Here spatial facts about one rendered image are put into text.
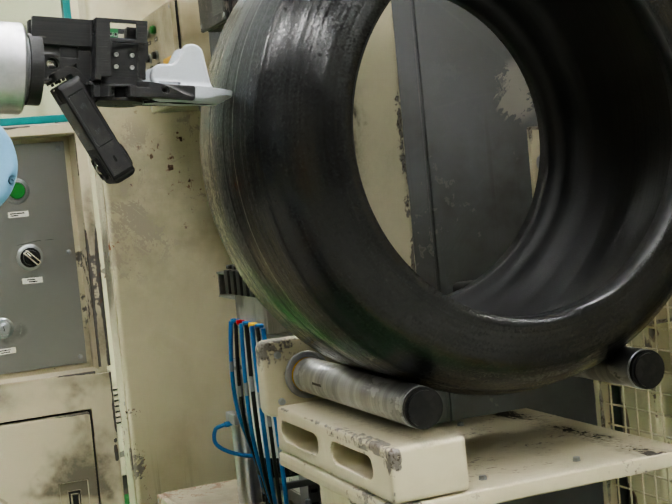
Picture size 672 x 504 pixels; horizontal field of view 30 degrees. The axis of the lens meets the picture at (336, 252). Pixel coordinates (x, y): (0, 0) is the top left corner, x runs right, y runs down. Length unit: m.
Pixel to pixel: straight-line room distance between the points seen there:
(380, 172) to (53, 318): 0.56
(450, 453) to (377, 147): 0.51
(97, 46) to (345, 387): 0.48
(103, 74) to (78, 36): 0.05
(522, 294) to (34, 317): 0.74
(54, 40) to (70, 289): 0.72
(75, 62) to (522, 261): 0.66
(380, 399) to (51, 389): 0.68
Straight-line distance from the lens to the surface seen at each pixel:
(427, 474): 1.32
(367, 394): 1.39
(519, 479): 1.39
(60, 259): 1.93
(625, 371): 1.45
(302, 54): 1.25
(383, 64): 1.70
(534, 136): 1.93
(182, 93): 1.28
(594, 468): 1.42
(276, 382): 1.61
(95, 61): 1.27
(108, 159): 1.28
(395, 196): 1.69
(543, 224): 1.67
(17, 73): 1.25
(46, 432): 1.90
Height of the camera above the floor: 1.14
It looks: 3 degrees down
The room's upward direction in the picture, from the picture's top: 5 degrees counter-clockwise
